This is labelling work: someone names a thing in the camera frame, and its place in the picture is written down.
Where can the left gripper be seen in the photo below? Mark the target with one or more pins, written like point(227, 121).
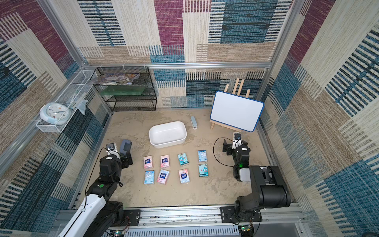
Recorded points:
point(124, 163)

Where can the blue Tempo tissue pack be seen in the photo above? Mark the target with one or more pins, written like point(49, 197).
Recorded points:
point(163, 176)

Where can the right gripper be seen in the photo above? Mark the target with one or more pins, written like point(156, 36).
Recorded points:
point(226, 146)

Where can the blue white tissue pack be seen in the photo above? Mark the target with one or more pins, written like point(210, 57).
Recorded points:
point(149, 177)

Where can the blue framed whiteboard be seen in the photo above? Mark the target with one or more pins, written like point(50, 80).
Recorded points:
point(236, 111)

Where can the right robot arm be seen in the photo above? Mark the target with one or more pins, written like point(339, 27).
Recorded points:
point(268, 188)

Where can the light blue unicorn tissue pack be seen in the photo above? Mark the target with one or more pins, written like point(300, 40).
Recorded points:
point(202, 156)

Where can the pink Tempo tissue pack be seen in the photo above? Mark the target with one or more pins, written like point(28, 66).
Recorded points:
point(148, 162)
point(164, 161)

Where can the white storage box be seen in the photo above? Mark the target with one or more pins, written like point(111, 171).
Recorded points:
point(167, 134)

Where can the pink white tissue pack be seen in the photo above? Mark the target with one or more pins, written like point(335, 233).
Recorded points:
point(184, 176)

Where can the round white clock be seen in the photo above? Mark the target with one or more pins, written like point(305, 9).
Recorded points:
point(55, 113)

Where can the white wire basket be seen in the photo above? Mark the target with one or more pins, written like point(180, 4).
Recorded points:
point(73, 96)

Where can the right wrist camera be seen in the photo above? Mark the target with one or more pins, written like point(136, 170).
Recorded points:
point(237, 140)

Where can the green board on shelf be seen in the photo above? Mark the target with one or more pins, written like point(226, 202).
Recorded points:
point(122, 91)

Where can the green white tissue pack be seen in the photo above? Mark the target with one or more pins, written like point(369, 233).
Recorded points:
point(203, 170)

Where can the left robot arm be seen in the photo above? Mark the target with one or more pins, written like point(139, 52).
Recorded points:
point(97, 212)

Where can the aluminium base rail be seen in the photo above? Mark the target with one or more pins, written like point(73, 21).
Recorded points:
point(186, 221)

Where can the colourful magazine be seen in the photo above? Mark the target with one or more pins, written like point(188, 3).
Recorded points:
point(113, 79)

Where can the black wire shelf rack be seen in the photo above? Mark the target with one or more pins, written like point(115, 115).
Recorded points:
point(145, 102)

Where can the teal cartoon tissue pack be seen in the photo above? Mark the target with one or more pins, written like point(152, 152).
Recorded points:
point(183, 159)

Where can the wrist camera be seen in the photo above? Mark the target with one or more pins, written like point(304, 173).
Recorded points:
point(237, 140)
point(112, 150)

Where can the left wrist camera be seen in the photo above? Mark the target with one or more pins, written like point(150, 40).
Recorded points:
point(112, 150)

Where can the blue grey hole punch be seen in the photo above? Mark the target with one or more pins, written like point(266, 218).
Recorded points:
point(125, 147)

